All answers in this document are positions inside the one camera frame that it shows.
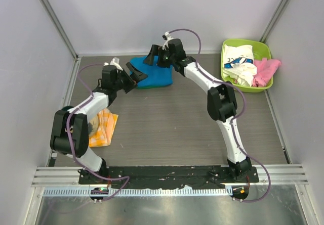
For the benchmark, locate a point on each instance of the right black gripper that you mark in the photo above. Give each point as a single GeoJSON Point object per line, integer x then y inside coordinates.
{"type": "Point", "coordinates": [155, 51]}

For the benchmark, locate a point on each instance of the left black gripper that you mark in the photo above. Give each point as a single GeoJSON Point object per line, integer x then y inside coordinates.
{"type": "Point", "coordinates": [131, 83]}

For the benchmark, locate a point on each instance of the blue t shirt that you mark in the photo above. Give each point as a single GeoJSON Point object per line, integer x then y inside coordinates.
{"type": "Point", "coordinates": [156, 75]}

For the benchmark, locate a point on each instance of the lime green plastic basin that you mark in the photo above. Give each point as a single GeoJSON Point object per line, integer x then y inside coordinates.
{"type": "Point", "coordinates": [260, 51]}

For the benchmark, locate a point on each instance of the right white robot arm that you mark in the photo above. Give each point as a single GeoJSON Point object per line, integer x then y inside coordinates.
{"type": "Point", "coordinates": [221, 100]}

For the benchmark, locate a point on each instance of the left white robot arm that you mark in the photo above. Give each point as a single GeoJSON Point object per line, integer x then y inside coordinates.
{"type": "Point", "coordinates": [70, 132]}

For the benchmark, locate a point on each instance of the green folded t shirt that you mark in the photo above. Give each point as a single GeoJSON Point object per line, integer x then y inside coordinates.
{"type": "Point", "coordinates": [151, 86]}

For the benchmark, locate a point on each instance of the yellow checkered cloth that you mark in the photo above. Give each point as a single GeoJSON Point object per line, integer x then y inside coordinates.
{"type": "Point", "coordinates": [107, 123]}

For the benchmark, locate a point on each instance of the beige round plate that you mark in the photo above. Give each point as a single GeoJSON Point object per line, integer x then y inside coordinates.
{"type": "Point", "coordinates": [93, 126]}

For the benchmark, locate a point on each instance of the dark teal cup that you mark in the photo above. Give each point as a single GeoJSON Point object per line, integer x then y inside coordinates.
{"type": "Point", "coordinates": [66, 108]}

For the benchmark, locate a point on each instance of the white printed t shirt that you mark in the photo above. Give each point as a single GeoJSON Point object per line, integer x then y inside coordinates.
{"type": "Point", "coordinates": [238, 64]}

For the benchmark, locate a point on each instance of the pink t shirt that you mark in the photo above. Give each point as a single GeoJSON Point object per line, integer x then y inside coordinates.
{"type": "Point", "coordinates": [266, 68]}

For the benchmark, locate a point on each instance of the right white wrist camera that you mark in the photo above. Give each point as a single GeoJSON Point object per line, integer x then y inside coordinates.
{"type": "Point", "coordinates": [167, 37]}

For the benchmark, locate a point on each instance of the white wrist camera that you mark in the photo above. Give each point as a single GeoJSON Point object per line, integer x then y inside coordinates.
{"type": "Point", "coordinates": [167, 37]}
{"type": "Point", "coordinates": [114, 62]}

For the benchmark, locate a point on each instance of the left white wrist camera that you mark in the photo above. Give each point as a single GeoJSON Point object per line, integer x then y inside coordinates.
{"type": "Point", "coordinates": [114, 62]}

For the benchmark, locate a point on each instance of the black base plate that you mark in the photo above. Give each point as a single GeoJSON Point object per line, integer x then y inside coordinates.
{"type": "Point", "coordinates": [168, 177]}

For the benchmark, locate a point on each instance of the slotted white cable duct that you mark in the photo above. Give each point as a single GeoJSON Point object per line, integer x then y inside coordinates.
{"type": "Point", "coordinates": [92, 191]}

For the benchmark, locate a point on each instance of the aluminium frame rail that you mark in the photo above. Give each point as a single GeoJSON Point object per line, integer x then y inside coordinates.
{"type": "Point", "coordinates": [64, 176]}

